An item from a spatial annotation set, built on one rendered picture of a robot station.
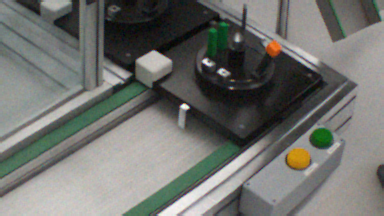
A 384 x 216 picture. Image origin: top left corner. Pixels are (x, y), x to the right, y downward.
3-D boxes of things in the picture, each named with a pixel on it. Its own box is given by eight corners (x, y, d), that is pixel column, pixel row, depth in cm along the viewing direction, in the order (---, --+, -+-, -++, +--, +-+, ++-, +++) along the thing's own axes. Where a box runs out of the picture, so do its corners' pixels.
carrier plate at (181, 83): (321, 84, 155) (323, 75, 154) (241, 148, 142) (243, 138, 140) (225, 25, 168) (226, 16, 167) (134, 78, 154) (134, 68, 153)
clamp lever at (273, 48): (266, 74, 149) (283, 47, 143) (259, 79, 148) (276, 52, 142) (252, 58, 150) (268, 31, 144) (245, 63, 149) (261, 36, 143)
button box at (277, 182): (340, 165, 146) (346, 139, 142) (268, 231, 134) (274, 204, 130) (312, 147, 149) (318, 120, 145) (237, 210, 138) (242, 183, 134)
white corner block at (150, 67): (172, 80, 155) (173, 60, 152) (153, 91, 152) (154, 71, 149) (152, 67, 157) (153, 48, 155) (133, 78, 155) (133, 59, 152)
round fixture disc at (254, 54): (288, 74, 154) (289, 65, 152) (239, 109, 146) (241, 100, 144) (229, 38, 161) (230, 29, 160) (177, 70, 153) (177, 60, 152)
